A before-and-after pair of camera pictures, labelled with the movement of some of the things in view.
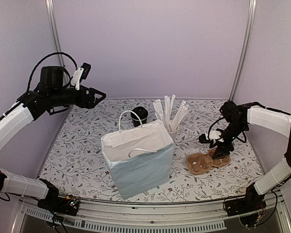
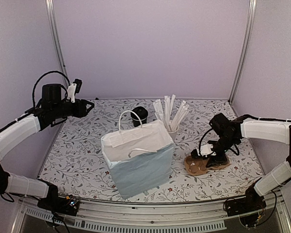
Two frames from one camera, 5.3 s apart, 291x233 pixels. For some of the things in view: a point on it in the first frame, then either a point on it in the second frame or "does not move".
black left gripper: (89, 103) → (81, 110)
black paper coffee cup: (142, 114) does not move
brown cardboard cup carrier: (199, 163) does not move
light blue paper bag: (140, 159) does not move
